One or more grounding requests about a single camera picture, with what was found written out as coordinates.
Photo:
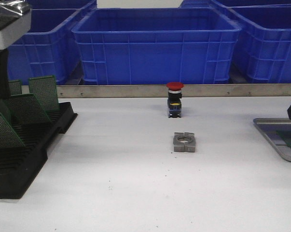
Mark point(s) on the blue crate rear right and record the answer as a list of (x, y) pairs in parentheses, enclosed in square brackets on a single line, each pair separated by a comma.
[(231, 3)]

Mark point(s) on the blue plastic crate left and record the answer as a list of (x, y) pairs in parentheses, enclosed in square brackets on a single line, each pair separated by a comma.
[(49, 48)]

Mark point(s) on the blue plastic crate centre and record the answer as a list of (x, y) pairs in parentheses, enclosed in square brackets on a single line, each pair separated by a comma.
[(156, 46)]

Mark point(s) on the blue crate rear left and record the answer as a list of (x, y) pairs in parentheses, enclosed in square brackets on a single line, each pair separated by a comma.
[(62, 4)]

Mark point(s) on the black slotted board rack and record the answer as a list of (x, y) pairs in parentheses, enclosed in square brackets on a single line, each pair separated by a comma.
[(19, 166)]

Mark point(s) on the silver metal tray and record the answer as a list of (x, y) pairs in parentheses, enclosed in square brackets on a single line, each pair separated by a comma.
[(268, 127)]

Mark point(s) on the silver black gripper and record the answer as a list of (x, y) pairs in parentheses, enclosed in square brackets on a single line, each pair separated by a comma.
[(15, 21)]

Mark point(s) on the blue plastic crate right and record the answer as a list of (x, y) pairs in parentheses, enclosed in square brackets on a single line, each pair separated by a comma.
[(263, 50)]

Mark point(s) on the green perfboard dark left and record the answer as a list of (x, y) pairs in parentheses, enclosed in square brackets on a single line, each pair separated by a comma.
[(4, 110)]

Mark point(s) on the blue plastic crate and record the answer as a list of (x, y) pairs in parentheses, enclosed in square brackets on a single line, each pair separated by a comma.
[(156, 46), (49, 48), (263, 50)]

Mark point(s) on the grey metal clamp block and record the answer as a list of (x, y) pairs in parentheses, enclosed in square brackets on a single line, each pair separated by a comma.
[(184, 142)]

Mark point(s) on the red emergency stop button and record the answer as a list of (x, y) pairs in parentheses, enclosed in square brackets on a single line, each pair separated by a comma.
[(174, 99)]

